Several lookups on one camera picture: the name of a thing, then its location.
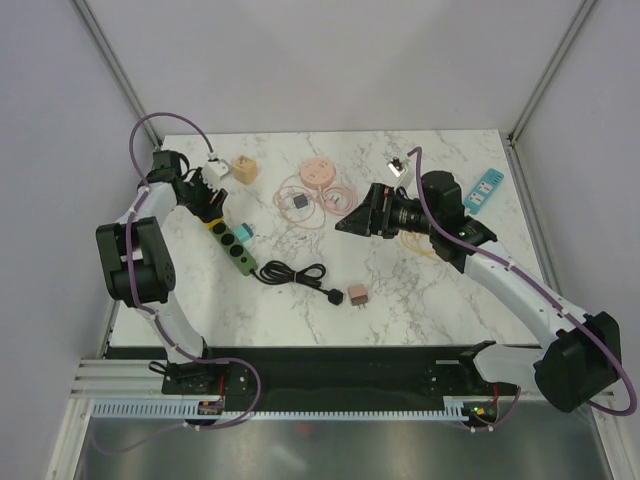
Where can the grey small cube adapter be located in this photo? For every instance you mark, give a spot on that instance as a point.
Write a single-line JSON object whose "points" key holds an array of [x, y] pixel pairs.
{"points": [[300, 201]]}

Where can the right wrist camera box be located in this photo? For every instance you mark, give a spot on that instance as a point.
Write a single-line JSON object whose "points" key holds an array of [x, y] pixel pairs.
{"points": [[402, 172]]}

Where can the pink round power strip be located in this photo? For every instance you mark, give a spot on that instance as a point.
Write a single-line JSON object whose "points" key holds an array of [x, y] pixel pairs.
{"points": [[317, 173]]}

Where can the left aluminium frame post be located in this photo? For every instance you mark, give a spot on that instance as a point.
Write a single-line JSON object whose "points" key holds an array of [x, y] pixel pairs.
{"points": [[106, 51]]}

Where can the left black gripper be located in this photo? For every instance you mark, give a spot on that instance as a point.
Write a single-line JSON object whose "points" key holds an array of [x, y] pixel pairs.
{"points": [[206, 212]]}

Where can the teal power strip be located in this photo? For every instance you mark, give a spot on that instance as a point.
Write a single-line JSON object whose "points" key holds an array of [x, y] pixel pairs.
{"points": [[483, 190]]}

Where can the white slotted cable duct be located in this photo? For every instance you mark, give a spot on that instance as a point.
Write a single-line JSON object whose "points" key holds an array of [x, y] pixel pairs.
{"points": [[199, 410]]}

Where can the green power strip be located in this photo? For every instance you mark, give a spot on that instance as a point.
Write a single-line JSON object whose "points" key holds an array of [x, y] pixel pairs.
{"points": [[232, 246]]}

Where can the right aluminium frame post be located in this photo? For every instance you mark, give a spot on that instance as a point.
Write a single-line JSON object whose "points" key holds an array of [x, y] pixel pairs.
{"points": [[551, 70]]}

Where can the pink small plug adapter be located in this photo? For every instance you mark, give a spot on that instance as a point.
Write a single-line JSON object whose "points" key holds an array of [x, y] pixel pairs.
{"points": [[358, 295]]}

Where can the beige cube plug adapter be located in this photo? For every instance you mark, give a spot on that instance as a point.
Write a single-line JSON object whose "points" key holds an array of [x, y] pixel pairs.
{"points": [[244, 169]]}

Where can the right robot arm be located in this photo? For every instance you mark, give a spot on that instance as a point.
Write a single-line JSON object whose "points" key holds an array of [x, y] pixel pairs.
{"points": [[578, 355]]}

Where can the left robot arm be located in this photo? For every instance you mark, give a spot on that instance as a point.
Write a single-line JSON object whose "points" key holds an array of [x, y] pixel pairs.
{"points": [[136, 263]]}

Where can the aluminium frame post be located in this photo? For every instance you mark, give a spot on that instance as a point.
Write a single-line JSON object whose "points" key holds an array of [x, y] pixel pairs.
{"points": [[106, 51], [551, 70]]}

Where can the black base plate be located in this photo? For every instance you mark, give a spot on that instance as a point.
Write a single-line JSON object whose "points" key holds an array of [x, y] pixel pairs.
{"points": [[375, 376]]}

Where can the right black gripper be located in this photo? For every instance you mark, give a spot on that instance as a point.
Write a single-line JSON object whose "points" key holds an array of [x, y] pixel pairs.
{"points": [[364, 218]]}

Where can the teal plug adapter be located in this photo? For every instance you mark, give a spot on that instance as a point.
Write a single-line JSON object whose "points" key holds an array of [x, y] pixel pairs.
{"points": [[244, 232]]}

